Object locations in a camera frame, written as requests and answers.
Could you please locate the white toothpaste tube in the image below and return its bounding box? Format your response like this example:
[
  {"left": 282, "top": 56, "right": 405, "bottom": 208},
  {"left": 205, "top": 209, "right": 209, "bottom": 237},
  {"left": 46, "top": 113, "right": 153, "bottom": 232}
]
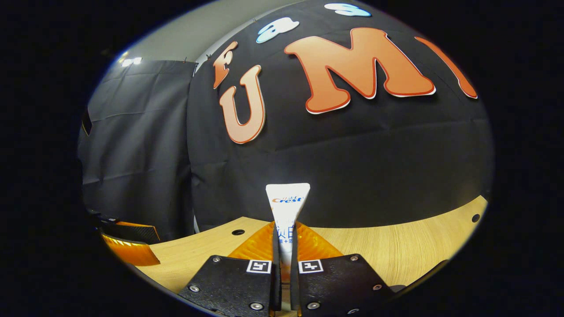
[{"left": 266, "top": 183, "right": 311, "bottom": 309}]

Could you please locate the dark side curtain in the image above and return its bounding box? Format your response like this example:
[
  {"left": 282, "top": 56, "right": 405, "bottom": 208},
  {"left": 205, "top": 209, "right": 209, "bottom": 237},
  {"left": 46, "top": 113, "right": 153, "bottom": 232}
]
[{"left": 78, "top": 59, "right": 197, "bottom": 243}]

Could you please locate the wooden desktop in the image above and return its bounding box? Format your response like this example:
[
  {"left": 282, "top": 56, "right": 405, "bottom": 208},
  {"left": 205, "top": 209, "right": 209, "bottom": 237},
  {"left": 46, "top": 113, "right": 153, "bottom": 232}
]
[{"left": 134, "top": 195, "right": 489, "bottom": 317}]

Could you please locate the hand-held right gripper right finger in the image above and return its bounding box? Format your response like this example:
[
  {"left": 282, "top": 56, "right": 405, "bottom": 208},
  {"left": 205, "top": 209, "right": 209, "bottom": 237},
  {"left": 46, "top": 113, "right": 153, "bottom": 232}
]
[{"left": 290, "top": 221, "right": 395, "bottom": 317}]

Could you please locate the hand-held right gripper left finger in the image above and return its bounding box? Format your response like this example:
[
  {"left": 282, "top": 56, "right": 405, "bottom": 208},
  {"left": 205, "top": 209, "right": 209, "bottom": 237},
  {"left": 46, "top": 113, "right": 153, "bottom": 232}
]
[{"left": 178, "top": 221, "right": 282, "bottom": 317}]

